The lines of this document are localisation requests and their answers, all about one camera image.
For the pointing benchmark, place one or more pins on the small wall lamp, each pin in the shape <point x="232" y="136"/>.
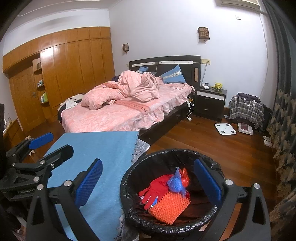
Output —
<point x="125" y="47"/>

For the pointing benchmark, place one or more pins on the small white box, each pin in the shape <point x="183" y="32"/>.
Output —
<point x="267" y="141"/>

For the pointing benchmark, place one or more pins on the white desk phone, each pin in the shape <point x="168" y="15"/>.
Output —
<point x="205" y="86"/>

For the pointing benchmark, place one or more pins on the large blue pillow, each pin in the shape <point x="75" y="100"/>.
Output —
<point x="175" y="75"/>

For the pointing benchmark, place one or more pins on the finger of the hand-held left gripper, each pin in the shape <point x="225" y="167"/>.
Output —
<point x="41" y="140"/>
<point x="60" y="154"/>

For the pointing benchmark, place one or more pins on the bin with black bag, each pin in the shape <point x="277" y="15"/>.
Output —
<point x="161" y="157"/>

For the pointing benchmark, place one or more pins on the pink duvet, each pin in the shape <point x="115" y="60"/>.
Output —
<point x="101" y="97"/>

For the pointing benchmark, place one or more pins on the large wall lamp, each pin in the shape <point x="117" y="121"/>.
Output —
<point x="203" y="33"/>

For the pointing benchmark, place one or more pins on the dark nightstand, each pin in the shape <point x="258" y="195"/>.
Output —
<point x="209" y="106"/>

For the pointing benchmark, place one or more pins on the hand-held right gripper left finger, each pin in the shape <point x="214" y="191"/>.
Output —
<point x="89" y="183"/>

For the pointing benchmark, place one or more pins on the small blue pillow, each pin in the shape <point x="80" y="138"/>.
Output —
<point x="142" y="69"/>

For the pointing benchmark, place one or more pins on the blue table cloth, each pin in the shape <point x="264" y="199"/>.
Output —
<point x="97" y="148"/>

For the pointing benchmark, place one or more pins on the grey quilted cloth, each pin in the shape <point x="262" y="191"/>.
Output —
<point x="142" y="148"/>

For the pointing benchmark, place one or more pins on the low wooden cabinet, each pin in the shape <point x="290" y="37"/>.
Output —
<point x="13" y="134"/>

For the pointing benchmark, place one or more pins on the red glove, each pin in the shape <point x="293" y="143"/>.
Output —
<point x="157" y="187"/>

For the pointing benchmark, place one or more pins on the red plastic bag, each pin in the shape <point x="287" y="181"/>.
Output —
<point x="185" y="177"/>

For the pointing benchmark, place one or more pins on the white power strip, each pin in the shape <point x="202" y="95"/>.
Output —
<point x="189" y="103"/>

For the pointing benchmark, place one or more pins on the grey patterned curtain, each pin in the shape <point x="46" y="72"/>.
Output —
<point x="284" y="69"/>

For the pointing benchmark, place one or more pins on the pile of clothes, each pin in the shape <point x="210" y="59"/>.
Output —
<point x="69" y="103"/>

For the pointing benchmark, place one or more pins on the dark hoodie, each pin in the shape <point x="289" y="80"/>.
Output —
<point x="247" y="96"/>

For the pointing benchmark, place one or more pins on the plaid shirt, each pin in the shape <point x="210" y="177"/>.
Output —
<point x="245" y="113"/>

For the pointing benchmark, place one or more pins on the orange spiky pad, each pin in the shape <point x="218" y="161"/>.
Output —
<point x="168" y="208"/>

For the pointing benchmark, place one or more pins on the blue plastic bag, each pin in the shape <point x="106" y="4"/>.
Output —
<point x="177" y="184"/>

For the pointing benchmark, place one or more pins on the white scale with red panel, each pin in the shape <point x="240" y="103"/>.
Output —
<point x="245" y="128"/>

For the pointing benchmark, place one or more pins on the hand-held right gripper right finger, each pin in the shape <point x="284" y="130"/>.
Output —
<point x="208" y="182"/>

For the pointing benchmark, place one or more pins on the yellow plush toy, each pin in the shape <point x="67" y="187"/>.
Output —
<point x="218" y="85"/>

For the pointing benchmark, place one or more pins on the wall socket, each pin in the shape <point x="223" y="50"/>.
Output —
<point x="205" y="61"/>

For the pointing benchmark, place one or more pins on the wooden wardrobe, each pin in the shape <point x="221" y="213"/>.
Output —
<point x="76" y="69"/>

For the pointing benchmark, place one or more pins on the white bathroom scale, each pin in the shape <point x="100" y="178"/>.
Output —
<point x="225" y="128"/>

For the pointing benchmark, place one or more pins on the dark wooden bed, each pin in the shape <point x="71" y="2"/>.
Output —
<point x="104" y="120"/>

